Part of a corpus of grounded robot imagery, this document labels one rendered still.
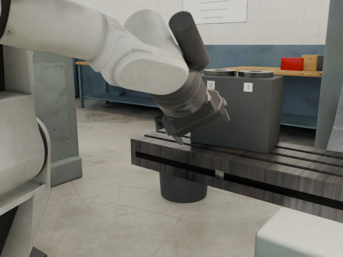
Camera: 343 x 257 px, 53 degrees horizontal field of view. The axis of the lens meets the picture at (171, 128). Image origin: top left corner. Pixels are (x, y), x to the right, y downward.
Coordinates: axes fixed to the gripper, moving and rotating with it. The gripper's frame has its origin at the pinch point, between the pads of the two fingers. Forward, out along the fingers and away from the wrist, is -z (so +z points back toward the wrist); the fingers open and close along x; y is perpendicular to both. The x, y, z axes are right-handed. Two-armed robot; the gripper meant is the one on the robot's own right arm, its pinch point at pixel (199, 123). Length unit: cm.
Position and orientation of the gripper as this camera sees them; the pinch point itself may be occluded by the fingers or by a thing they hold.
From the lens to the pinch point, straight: 69.4
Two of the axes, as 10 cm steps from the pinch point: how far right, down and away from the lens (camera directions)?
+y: -3.3, -7.8, 5.3
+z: -3.4, -4.3, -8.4
